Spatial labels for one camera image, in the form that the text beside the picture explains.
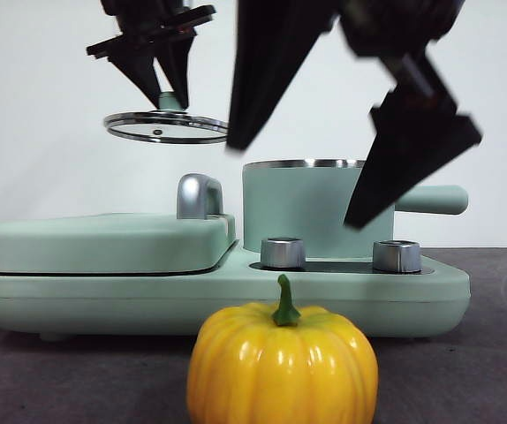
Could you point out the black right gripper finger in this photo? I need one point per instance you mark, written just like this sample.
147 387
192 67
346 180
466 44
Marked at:
271 66
403 159

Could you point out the glass lid with green knob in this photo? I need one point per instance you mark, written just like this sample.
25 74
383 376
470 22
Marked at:
169 126

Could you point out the mint green griddle cover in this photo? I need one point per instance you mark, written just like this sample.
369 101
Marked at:
94 243

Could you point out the silver control knob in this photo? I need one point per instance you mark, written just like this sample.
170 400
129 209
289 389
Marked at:
397 256
282 254

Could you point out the yellow pumpkin with green stem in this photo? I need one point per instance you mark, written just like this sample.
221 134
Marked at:
280 375

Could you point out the mint green breakfast machine base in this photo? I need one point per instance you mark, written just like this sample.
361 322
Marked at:
103 300

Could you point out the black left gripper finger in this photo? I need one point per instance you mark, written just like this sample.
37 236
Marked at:
141 70
176 62

